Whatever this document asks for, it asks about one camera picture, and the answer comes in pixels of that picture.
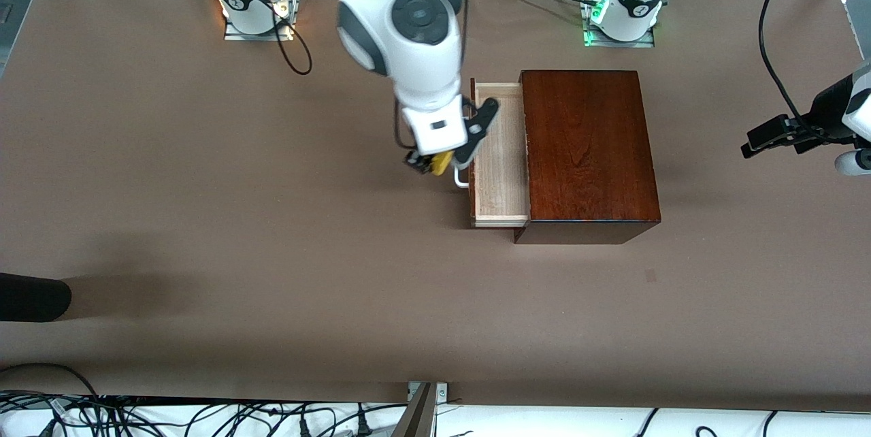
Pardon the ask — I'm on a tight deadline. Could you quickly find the black floor cable with plug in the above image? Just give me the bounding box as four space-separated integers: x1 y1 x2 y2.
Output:
299 403 385 437

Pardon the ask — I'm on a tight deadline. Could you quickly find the silver metal bracket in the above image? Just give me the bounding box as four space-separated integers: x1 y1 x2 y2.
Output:
408 383 449 405

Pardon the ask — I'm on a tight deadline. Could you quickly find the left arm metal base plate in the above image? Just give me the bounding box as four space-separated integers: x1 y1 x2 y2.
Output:
582 0 656 48

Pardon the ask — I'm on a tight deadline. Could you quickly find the dark brown wooden cabinet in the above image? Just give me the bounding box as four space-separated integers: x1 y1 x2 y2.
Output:
514 70 661 245

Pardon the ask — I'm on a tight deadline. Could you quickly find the light wood drawer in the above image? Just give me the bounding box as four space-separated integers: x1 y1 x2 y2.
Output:
470 78 531 228

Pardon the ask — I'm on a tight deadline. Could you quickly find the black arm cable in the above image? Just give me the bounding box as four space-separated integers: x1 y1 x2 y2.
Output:
272 0 315 77
759 0 817 138

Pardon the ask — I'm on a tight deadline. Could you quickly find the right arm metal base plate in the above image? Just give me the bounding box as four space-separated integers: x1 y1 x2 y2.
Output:
225 0 300 42

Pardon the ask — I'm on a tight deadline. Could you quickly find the black looped floor cable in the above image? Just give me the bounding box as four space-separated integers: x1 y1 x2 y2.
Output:
0 363 103 402

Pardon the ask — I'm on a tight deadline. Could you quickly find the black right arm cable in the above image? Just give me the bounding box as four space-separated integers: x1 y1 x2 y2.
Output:
272 0 315 77

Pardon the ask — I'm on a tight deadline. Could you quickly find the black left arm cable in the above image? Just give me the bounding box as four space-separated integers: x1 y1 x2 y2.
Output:
759 0 817 138

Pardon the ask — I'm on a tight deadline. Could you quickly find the dark metal beam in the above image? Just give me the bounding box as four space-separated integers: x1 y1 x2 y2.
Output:
390 383 438 437

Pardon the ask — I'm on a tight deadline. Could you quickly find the black ribbed cylinder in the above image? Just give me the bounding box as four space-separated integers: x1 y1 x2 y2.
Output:
0 272 72 323

